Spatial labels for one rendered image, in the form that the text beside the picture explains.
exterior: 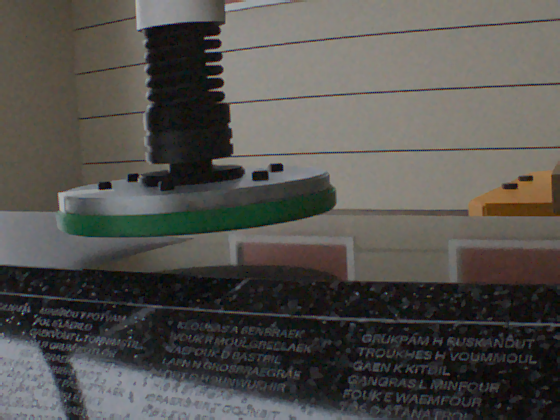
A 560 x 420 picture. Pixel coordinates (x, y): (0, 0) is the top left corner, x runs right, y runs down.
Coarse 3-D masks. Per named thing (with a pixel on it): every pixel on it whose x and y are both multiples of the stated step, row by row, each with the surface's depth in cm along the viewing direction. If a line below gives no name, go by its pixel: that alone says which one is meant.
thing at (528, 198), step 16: (528, 176) 146; (544, 176) 152; (496, 192) 133; (512, 192) 131; (528, 192) 129; (544, 192) 128; (480, 208) 121; (496, 208) 119; (512, 208) 118; (528, 208) 117; (544, 208) 116
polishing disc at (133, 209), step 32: (96, 192) 64; (128, 192) 62; (160, 192) 60; (192, 192) 58; (224, 192) 58; (256, 192) 59; (288, 192) 60; (320, 192) 64; (64, 224) 62; (96, 224) 59; (128, 224) 58; (160, 224) 57; (192, 224) 57; (224, 224) 58; (256, 224) 59
